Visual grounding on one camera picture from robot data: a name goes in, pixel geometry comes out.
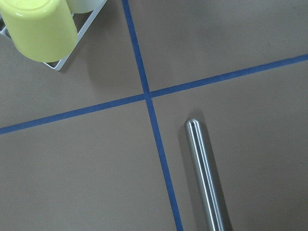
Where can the white upside-down cup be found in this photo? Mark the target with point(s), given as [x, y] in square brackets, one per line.
[83, 6]

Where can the yellow upside-down cup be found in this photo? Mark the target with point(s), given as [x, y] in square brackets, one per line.
[41, 30]

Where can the white wire cup rack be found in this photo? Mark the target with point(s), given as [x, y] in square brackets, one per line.
[82, 22]

